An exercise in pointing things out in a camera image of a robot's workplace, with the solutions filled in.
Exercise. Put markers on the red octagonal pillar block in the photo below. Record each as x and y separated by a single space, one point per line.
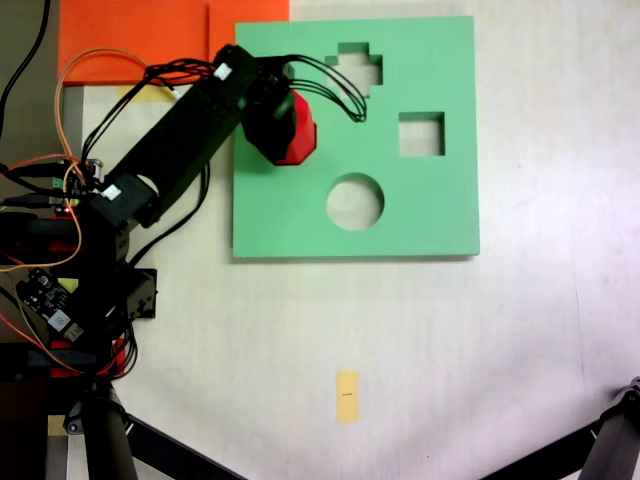
305 130

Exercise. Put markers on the small flat orange block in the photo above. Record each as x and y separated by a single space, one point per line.
250 25

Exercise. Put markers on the large flat orange block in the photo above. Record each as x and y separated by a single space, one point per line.
125 30

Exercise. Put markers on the yellow tape strip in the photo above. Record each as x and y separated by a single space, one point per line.
56 425
150 95

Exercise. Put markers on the green shape sorting board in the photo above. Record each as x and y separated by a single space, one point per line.
440 215

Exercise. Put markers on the small green circuit board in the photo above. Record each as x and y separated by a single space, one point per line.
70 187

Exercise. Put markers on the red printed base clamp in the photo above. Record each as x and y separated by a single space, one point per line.
60 246
117 350

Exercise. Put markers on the black driver circuit board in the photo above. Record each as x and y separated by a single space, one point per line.
42 295

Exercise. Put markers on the thick black tripod leg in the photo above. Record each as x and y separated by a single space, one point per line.
107 450
615 450

